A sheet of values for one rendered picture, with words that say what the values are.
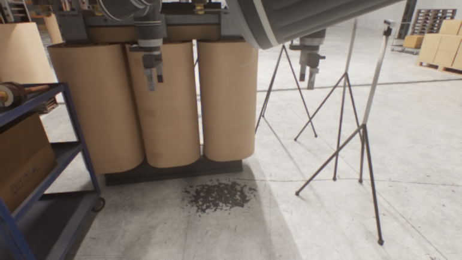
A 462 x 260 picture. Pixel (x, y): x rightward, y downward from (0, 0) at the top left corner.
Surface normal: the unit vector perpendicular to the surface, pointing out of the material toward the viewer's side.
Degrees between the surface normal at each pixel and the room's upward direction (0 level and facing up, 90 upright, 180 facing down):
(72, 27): 90
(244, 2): 108
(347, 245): 0
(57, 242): 0
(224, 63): 90
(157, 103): 90
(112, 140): 90
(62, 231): 0
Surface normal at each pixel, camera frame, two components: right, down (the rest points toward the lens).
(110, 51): 0.84, 0.22
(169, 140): 0.16, 0.40
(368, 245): -0.01, -0.91
